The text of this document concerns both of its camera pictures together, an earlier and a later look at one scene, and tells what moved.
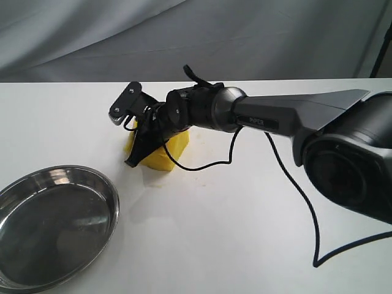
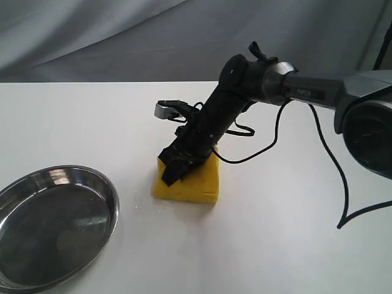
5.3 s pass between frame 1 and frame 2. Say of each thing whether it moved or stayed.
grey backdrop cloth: stayed
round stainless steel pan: stayed
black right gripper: moved
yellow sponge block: moved
